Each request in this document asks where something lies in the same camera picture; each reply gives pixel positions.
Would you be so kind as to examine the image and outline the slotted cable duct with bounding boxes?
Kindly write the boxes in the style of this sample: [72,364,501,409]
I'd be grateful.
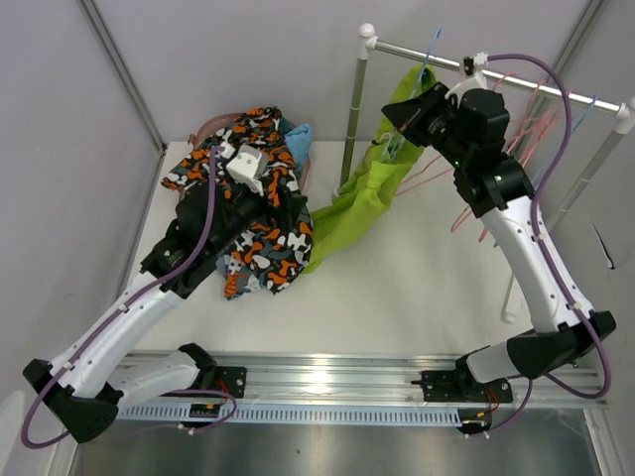
[119,402,462,427]

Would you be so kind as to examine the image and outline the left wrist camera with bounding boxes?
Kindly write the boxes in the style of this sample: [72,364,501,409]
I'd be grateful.
[220,143,268,196]

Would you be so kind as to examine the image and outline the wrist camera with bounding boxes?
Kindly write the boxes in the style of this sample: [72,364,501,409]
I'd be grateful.
[220,143,268,196]
[444,52,488,103]

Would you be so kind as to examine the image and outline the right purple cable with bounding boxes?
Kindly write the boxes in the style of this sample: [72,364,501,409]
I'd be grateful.
[488,53,612,401]

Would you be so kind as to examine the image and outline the light blue hanger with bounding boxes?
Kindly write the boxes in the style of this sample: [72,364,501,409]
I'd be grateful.
[531,94,598,188]
[381,27,444,163]

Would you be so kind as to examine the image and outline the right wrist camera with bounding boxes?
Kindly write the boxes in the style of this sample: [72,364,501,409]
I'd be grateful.
[444,52,488,103]

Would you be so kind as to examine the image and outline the metal clothes rack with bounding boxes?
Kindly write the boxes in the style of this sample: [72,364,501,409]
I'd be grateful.
[339,23,634,229]

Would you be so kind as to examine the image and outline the orange blue patterned shorts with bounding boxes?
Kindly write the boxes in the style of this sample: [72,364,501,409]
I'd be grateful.
[216,252,262,300]

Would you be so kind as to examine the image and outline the pink translucent plastic basin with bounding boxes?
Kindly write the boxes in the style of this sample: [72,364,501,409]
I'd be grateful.
[188,113,311,189]

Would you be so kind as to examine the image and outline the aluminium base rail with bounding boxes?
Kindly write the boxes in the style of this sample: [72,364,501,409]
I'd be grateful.
[117,350,607,409]

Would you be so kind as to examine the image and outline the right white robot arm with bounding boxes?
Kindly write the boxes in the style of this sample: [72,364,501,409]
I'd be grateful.
[382,82,616,401]

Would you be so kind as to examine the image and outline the orange grey camouflage shorts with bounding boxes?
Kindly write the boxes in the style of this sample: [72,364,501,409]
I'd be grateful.
[162,107,314,300]

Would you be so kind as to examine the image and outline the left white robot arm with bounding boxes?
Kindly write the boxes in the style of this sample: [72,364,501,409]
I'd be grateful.
[23,181,307,443]

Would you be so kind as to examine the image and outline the lime green shorts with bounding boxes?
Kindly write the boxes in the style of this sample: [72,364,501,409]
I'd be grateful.
[305,64,439,277]

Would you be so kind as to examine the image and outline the light blue shorts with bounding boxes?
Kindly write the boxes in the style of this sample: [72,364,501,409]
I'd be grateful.
[285,124,314,162]

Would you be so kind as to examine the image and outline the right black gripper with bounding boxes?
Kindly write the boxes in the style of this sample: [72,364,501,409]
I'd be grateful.
[382,82,470,170]

